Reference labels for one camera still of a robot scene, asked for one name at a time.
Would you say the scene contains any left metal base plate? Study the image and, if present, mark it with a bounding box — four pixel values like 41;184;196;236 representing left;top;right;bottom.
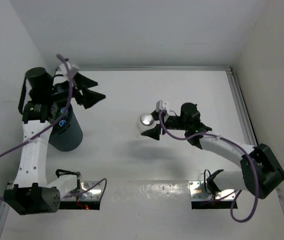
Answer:
62;180;104;201

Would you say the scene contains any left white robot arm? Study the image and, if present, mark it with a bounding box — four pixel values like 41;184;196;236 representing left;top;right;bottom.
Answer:
4;66;105;216

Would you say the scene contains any blue label water bottle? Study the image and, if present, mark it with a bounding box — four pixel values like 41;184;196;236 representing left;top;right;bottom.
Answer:
57;107;69;128

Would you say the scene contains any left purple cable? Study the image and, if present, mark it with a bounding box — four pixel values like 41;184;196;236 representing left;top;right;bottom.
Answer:
0;53;107;202

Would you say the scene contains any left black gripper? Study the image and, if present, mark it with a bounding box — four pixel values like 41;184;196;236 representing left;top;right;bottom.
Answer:
46;72;106;109

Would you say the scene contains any aluminium frame rail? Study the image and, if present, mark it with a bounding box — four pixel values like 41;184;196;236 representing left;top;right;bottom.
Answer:
226;67;257;145

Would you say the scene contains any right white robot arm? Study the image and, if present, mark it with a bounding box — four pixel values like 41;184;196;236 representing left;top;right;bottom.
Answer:
136;100;284;199

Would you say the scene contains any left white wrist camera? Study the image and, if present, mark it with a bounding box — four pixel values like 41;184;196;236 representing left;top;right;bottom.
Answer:
58;62;80;80

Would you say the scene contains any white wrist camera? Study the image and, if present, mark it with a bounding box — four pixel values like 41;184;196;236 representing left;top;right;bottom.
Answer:
155;100;170;113
58;62;80;80

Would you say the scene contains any dark grey bin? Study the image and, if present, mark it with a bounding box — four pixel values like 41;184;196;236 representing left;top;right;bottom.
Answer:
49;108;83;152

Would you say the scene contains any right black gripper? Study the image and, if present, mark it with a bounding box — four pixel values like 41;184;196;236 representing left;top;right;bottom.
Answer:
141;110;189;140

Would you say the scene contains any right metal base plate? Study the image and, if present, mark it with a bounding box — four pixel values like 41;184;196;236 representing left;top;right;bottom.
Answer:
189;180;237;202

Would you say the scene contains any metal base plate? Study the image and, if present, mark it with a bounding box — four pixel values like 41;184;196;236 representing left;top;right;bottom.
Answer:
189;180;237;202
62;180;104;201

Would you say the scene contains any clear jar silver lid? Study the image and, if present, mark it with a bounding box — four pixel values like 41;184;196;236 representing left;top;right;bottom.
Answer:
136;113;156;134

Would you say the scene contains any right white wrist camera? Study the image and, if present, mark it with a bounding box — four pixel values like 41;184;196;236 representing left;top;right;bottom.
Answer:
155;100;170;113

